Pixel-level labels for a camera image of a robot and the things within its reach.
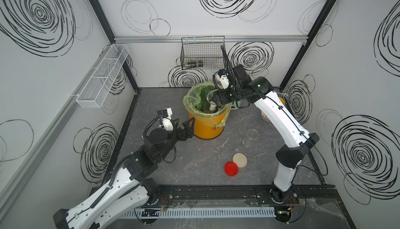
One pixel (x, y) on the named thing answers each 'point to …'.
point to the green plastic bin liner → (196, 101)
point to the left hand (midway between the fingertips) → (187, 119)
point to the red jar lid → (231, 168)
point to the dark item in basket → (194, 64)
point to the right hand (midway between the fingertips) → (220, 96)
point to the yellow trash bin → (208, 126)
